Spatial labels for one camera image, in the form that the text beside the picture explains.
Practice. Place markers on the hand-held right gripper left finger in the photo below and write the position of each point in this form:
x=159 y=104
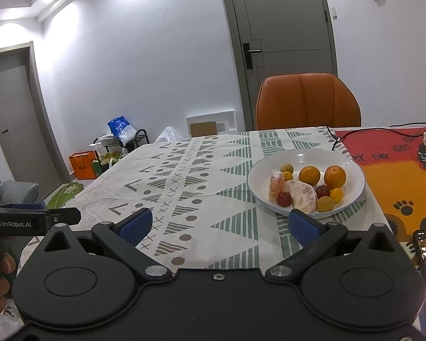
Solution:
x=136 y=227

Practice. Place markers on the blue plastic bag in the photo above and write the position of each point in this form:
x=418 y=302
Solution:
x=118 y=126

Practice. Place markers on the white styrofoam packaging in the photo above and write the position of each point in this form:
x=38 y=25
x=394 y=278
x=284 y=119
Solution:
x=227 y=122

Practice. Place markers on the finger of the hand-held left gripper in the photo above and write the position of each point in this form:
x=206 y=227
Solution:
x=27 y=206
x=62 y=216

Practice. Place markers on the red plum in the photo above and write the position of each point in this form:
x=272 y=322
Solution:
x=284 y=199
x=322 y=190

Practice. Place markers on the large orange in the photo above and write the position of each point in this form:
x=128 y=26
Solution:
x=334 y=177
x=309 y=175

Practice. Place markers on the yellow green plum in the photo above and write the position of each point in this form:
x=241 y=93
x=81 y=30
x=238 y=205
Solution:
x=287 y=167
x=325 y=204

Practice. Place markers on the black metal rack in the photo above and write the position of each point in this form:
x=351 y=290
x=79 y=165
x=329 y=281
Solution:
x=142 y=137

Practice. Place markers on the small orange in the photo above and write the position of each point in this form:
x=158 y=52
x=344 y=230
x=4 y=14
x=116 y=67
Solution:
x=287 y=176
x=336 y=195

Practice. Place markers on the white bowl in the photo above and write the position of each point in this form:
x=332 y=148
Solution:
x=262 y=188

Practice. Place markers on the clear plastic bag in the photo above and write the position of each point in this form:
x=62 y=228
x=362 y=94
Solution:
x=168 y=135

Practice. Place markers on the orange paper bag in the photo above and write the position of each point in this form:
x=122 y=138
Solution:
x=81 y=165

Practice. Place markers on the peeled pomelo piece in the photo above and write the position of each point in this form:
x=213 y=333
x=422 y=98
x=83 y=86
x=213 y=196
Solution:
x=276 y=186
x=301 y=196

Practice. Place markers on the red orange cartoon mat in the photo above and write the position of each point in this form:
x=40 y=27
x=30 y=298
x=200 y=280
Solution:
x=387 y=181

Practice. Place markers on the green rug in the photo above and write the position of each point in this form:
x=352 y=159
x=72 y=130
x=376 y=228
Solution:
x=64 y=195

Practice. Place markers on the grey side door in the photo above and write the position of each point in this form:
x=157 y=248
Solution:
x=17 y=113

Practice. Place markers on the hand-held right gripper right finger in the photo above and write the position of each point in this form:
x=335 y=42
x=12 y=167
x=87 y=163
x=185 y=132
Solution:
x=305 y=227

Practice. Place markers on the green paper bag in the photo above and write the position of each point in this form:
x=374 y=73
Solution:
x=97 y=168

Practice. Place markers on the orange chair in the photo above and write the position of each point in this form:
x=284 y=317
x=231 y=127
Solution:
x=305 y=103

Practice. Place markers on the person's left hand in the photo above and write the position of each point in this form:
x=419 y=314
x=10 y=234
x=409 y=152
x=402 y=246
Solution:
x=7 y=264

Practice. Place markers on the grey blue sofa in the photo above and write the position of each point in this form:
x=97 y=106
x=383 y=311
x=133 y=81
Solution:
x=10 y=190

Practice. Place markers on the brown cardboard sheet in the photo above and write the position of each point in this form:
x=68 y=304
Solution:
x=203 y=129

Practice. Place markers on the patterned tablecloth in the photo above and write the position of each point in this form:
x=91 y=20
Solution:
x=206 y=170

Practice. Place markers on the white light switch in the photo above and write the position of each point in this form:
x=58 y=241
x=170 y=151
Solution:
x=333 y=12

